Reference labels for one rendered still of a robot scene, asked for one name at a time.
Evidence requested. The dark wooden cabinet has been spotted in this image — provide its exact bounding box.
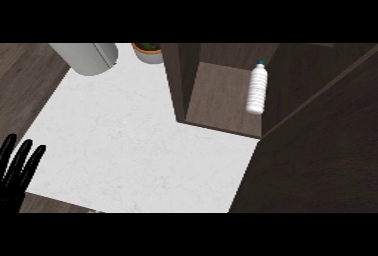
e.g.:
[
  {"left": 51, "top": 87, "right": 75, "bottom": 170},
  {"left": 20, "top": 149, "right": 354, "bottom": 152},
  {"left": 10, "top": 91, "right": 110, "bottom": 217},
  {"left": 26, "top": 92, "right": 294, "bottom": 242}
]
[{"left": 158, "top": 43, "right": 378, "bottom": 140}]

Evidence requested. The potted plant in grey pot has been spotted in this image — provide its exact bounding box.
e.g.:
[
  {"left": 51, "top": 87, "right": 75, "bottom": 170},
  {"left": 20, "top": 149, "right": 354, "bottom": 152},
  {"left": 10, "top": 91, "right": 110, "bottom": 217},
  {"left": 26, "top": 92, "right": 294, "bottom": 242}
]
[{"left": 130, "top": 43, "right": 165, "bottom": 65}]

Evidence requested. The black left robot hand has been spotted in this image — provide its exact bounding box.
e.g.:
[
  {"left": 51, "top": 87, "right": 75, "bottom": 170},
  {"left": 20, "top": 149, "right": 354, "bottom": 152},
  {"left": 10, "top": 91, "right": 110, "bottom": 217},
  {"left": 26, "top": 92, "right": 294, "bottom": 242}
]
[{"left": 0, "top": 133, "right": 47, "bottom": 214}]

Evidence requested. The pale grey cylindrical appliance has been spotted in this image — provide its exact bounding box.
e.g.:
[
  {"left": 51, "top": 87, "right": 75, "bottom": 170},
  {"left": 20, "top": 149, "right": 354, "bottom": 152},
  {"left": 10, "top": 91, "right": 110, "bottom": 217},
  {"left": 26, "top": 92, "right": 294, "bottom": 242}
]
[{"left": 47, "top": 43, "right": 119, "bottom": 77}]

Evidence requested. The white plastic water bottle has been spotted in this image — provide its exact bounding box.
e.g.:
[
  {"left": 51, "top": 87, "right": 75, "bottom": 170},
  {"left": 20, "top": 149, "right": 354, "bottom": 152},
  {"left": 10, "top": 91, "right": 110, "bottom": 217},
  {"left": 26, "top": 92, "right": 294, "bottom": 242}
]
[{"left": 243, "top": 60, "right": 270, "bottom": 116}]

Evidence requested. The dark wooden cabinet door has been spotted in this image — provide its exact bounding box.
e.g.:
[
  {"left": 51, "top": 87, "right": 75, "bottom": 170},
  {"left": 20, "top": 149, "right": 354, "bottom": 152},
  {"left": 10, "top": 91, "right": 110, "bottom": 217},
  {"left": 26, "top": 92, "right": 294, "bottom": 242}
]
[{"left": 227, "top": 44, "right": 378, "bottom": 214}]

